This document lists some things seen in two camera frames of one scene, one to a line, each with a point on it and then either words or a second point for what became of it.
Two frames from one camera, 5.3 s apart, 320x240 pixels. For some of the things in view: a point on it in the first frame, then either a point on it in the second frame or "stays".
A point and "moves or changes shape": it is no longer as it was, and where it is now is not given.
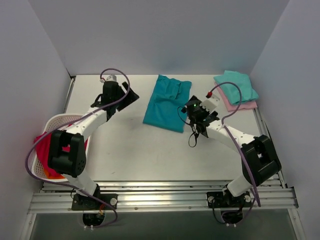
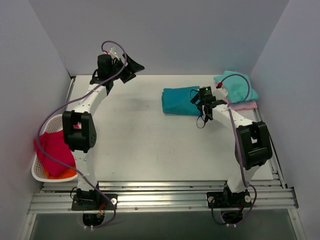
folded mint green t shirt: (232, 92) stays
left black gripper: (126, 98) → (127, 73)
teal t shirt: (168, 95) moves or changes shape
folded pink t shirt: (231, 107) stays
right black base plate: (222, 199) stays
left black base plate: (86, 203) stays
